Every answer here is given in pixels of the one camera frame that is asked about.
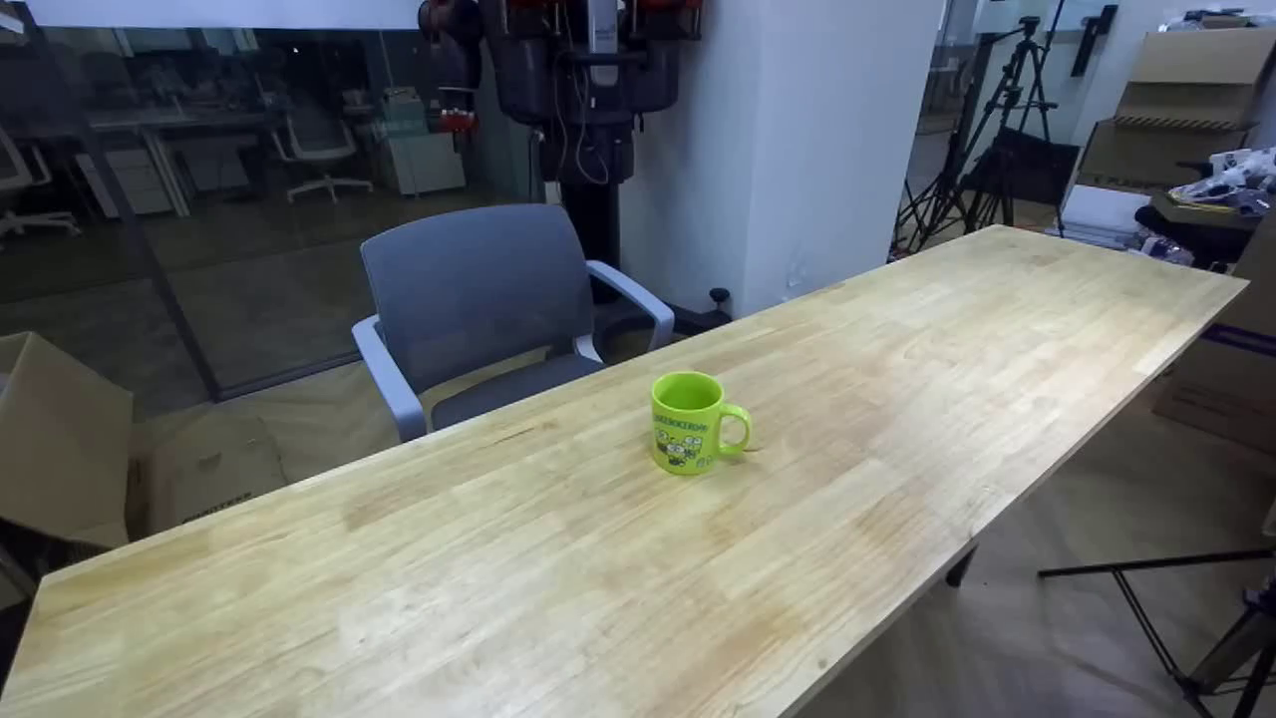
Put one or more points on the grey office chair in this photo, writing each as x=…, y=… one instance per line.
x=481, y=309

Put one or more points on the black camera tripod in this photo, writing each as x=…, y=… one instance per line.
x=1002, y=150

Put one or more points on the black tripod lower right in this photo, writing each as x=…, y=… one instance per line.
x=1212, y=623

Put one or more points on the white office chair behind glass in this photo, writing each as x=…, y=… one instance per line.
x=317, y=139

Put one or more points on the cardboard box left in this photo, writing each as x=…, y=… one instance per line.
x=66, y=438

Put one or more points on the yellow-green plastic mug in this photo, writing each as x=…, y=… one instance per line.
x=695, y=424

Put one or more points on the cardboard box upper right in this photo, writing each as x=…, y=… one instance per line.
x=1189, y=91

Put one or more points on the red black robot on pedestal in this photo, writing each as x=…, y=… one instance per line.
x=579, y=71

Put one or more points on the cardboard box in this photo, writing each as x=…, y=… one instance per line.
x=1189, y=91
x=66, y=438

